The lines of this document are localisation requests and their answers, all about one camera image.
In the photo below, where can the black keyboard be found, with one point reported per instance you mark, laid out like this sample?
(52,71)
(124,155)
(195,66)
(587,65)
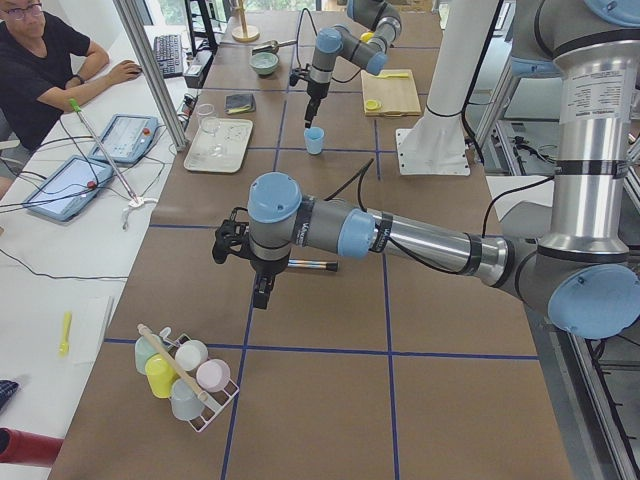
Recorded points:
(168,53)

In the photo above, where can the blue teach pendant far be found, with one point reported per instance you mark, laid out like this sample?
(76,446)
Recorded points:
(127,138)

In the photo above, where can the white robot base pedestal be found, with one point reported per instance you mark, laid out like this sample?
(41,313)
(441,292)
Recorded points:
(435,145)

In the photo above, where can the wooden cup tree stand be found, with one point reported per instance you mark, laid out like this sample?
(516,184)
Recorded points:
(244,32)

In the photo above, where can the seated person black shirt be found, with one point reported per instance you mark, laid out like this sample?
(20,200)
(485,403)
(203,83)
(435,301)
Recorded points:
(45,65)

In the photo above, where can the white wire cup rack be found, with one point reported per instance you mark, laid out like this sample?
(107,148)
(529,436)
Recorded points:
(217,402)

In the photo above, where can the cream bear serving tray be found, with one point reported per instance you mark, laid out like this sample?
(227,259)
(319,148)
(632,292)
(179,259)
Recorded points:
(233,135)

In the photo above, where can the yellow lemon slice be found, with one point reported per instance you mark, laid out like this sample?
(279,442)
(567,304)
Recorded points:
(372,105)

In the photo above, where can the steel ice scoop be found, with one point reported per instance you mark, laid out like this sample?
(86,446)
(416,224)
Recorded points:
(272,46)

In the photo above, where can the yellow plastic knife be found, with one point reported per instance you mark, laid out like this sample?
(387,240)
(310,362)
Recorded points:
(393,75)

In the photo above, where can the wooden rack handle rod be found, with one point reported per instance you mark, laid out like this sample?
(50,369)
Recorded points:
(145,331)

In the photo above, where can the blue teach pendant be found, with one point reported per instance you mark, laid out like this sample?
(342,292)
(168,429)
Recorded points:
(127,138)
(69,189)

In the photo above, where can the green bowl of ice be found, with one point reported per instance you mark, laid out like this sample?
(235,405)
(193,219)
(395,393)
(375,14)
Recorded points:
(264,63)

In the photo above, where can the steel muddler black tip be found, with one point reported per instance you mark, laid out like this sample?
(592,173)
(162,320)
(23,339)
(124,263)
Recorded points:
(313,265)

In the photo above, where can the blue teach pendant near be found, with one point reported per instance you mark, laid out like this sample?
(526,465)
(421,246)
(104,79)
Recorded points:
(69,189)

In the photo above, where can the green plastic cup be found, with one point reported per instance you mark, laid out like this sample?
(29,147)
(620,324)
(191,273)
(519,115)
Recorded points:
(143,351)

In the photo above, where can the white plastic cup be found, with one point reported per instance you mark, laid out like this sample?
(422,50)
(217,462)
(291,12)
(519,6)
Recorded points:
(191,354)

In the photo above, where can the yellow folded cloth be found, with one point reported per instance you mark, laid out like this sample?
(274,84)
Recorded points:
(240,110)

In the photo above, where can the bamboo cutting board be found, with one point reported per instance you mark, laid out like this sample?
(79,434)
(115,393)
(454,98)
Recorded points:
(399,97)

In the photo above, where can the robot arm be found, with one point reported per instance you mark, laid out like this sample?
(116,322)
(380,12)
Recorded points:
(379,17)
(576,272)

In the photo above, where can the grey folded cloth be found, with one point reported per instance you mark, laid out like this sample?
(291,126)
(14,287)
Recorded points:
(238,100)

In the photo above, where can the light blue plastic cup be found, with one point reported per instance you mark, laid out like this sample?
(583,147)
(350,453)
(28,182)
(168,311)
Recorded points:
(314,140)

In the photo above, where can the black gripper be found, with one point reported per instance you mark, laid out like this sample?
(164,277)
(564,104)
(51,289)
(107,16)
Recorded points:
(315,92)
(268,266)

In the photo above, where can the grey plastic cup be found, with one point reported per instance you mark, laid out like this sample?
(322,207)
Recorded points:
(185,404)

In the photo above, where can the clear wine glass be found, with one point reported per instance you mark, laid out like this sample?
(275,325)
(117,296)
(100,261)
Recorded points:
(209,123)

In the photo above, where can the pink metal rod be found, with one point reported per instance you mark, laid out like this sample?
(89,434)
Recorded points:
(77,109)

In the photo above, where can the aluminium frame post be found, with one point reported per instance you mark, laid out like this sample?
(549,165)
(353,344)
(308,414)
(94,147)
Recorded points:
(134,28)

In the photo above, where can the yellow plastic cup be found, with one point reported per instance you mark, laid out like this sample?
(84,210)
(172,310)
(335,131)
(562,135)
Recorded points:
(160,376)

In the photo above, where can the pink plastic cup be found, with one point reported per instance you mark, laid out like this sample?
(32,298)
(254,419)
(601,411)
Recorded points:
(213,375)

